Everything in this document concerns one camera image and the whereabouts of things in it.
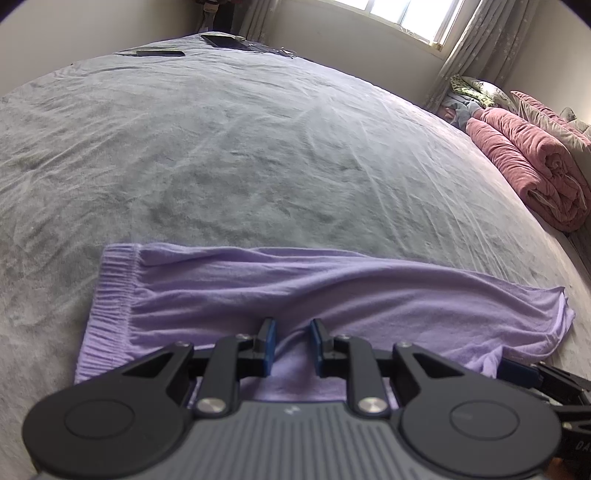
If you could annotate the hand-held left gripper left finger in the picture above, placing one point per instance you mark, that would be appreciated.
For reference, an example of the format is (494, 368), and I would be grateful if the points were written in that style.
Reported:
(270, 346)

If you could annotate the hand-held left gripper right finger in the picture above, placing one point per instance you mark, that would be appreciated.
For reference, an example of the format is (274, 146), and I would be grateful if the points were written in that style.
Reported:
(315, 344)

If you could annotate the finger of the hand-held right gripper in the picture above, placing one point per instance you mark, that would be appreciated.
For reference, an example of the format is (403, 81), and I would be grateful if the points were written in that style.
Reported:
(519, 371)

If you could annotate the purple pants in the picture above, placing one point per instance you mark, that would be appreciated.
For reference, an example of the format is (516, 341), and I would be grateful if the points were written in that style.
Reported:
(277, 290)

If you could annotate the hanging dark clothes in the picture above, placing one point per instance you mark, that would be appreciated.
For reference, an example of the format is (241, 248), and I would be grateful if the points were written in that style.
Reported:
(221, 4)

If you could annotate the folded pink quilt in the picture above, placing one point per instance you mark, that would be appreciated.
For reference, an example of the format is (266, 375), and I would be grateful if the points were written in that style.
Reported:
(531, 161)

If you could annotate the beige pillow with pink edge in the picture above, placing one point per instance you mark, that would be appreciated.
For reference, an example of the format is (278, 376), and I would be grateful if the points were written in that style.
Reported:
(549, 115)

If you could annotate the grey-blue cloth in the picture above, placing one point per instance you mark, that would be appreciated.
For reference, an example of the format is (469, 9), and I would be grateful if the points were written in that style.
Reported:
(461, 113)

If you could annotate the floral green pillow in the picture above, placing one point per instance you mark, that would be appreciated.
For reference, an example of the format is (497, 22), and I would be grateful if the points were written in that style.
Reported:
(482, 92)

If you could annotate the black tablet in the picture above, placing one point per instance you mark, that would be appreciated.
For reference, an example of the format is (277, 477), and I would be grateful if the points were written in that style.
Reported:
(226, 41)

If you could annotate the black phone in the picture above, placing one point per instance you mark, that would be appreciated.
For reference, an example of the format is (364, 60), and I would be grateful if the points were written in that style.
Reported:
(160, 53)

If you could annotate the patterned grey curtain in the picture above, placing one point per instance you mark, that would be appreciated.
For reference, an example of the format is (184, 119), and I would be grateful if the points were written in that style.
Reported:
(475, 50)
(258, 18)

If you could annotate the window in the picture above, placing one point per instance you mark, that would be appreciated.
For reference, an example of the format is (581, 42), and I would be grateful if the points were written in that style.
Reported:
(401, 18)

